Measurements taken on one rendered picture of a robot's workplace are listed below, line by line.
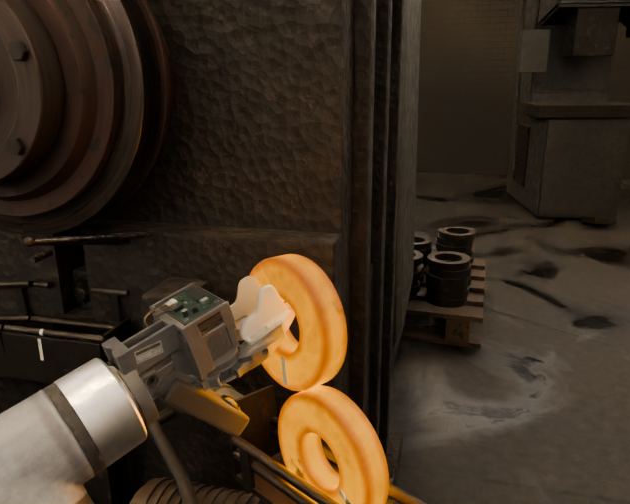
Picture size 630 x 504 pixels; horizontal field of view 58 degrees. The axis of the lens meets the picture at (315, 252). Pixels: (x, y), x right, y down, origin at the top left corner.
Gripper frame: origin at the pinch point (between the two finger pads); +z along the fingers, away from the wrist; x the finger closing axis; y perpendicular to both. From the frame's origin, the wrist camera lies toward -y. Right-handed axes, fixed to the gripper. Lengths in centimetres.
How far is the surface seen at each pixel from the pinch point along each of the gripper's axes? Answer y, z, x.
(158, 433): -24.3, -13.8, 25.1
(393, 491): -17.1, -2.7, -14.5
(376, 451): -11.0, -3.2, -13.9
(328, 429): -9.5, -5.0, -8.9
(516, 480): -110, 68, 20
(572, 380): -128, 132, 36
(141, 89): 22.9, 4.2, 29.8
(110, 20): 32.0, 4.6, 32.8
